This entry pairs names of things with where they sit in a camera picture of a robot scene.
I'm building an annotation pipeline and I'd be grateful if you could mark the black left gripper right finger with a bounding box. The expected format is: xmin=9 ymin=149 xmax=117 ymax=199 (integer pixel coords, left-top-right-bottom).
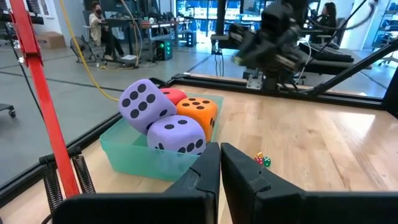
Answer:
xmin=220 ymin=142 xmax=398 ymax=224

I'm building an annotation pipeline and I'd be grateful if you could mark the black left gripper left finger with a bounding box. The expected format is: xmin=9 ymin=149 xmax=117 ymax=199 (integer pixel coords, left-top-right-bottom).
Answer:
xmin=52 ymin=142 xmax=221 ymax=224

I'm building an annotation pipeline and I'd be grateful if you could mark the large purple foam die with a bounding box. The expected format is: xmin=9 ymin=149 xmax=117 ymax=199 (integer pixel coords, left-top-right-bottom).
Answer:
xmin=146 ymin=114 xmax=207 ymax=156
xmin=118 ymin=78 xmax=177 ymax=135

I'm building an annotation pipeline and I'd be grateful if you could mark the large orange foam die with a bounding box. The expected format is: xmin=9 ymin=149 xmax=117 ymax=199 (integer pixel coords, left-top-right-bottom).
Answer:
xmin=176 ymin=96 xmax=219 ymax=143

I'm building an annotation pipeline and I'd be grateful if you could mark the large red foam die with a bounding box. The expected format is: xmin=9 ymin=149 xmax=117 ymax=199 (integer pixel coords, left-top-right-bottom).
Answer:
xmin=160 ymin=87 xmax=188 ymax=106

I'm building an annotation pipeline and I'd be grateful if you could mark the black ribbed device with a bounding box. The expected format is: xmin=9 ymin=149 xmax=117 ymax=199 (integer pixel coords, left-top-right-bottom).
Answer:
xmin=297 ymin=41 xmax=373 ymax=76

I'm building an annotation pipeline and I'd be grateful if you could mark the person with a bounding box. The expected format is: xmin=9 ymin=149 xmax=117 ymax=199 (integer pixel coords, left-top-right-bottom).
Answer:
xmin=309 ymin=1 xmax=338 ymax=43
xmin=88 ymin=1 xmax=125 ymax=62

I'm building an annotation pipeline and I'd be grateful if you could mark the teal translucent plastic bin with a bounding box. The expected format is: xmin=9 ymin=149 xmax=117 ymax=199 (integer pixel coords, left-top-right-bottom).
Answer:
xmin=99 ymin=93 xmax=224 ymax=182

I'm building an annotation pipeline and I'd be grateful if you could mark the black computer tower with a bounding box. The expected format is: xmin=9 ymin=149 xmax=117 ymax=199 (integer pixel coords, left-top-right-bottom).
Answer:
xmin=154 ymin=39 xmax=174 ymax=62

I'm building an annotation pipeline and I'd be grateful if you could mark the dark office desk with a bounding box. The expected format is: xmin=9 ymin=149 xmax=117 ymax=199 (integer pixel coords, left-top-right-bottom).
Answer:
xmin=104 ymin=17 xmax=195 ymax=68

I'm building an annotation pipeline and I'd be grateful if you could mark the shelf with blue bins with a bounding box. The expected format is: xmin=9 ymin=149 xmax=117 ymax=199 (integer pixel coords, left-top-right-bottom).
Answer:
xmin=371 ymin=0 xmax=398 ymax=50

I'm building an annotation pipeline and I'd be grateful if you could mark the red desk lamp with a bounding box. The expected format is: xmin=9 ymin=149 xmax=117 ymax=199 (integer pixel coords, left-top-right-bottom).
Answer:
xmin=8 ymin=0 xmax=96 ymax=215

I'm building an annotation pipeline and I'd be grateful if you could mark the black floor fan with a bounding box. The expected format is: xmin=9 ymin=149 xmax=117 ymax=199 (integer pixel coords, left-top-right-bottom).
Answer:
xmin=70 ymin=35 xmax=98 ymax=65

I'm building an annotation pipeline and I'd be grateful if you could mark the black caster base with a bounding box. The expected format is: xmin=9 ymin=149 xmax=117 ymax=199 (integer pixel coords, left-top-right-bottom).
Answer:
xmin=0 ymin=103 xmax=17 ymax=119

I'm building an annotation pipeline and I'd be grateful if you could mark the brown cardboard box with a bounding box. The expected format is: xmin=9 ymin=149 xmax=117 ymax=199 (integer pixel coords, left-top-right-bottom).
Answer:
xmin=35 ymin=30 xmax=67 ymax=50

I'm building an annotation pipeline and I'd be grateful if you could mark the black metal table frame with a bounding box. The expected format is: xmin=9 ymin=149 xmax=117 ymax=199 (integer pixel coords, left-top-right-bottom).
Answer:
xmin=0 ymin=39 xmax=398 ymax=208

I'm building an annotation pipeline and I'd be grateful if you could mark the thick yellow cable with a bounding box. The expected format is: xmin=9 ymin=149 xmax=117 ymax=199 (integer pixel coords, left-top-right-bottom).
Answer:
xmin=58 ymin=0 xmax=121 ymax=103

